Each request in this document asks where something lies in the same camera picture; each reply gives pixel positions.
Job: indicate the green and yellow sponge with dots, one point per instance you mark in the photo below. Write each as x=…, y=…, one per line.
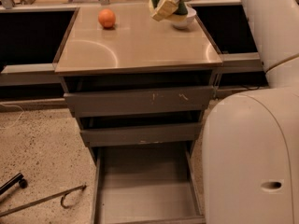
x=181, y=13

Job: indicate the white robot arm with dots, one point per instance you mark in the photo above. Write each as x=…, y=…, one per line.
x=250, y=145

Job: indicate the grey metal drawer cabinet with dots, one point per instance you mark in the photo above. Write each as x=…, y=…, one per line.
x=139, y=53

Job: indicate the grey top drawer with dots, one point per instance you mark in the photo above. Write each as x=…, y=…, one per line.
x=145, y=101

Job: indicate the grey middle drawer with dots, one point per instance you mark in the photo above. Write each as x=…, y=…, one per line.
x=140, y=135

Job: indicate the grey open bottom drawer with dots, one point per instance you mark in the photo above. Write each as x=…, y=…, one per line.
x=145, y=185

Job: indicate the white bowl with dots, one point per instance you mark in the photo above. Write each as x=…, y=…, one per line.
x=187, y=21

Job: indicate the orange ball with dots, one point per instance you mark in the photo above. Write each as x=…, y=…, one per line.
x=107, y=18

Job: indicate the metal rod with hook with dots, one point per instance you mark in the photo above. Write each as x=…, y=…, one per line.
x=61, y=195

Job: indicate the black chair leg with caster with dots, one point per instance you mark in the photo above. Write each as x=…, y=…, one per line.
x=16, y=179

